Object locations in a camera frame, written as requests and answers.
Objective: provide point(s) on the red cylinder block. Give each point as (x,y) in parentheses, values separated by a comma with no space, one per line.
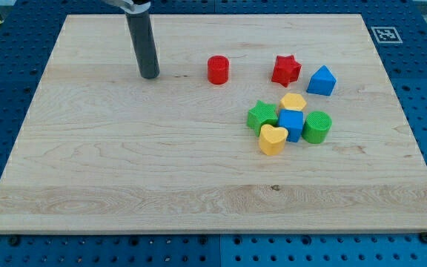
(218,69)

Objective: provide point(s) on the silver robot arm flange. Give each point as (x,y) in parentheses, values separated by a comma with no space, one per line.
(126,4)

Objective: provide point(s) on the green star block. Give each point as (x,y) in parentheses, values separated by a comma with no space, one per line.
(261,114)

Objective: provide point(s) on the red star block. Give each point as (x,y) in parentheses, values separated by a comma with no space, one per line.
(286,70)

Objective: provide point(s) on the yellow heart block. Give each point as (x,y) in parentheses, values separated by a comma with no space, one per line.
(272,139)

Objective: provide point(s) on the blue cube block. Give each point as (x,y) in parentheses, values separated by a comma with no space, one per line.
(292,121)

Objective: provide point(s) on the yellow hexagon block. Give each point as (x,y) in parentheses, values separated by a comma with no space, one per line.
(292,101)

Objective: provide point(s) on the green cylinder block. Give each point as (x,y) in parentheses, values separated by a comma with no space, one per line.
(316,127)

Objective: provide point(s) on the light wooden board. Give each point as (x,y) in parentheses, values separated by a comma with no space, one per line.
(104,151)

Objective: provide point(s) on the blue triangle block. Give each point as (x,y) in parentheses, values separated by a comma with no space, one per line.
(322,82)

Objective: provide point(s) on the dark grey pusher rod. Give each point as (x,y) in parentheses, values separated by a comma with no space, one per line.
(139,24)

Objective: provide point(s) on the white fiducial marker tag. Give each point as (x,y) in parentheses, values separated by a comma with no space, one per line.
(386,35)

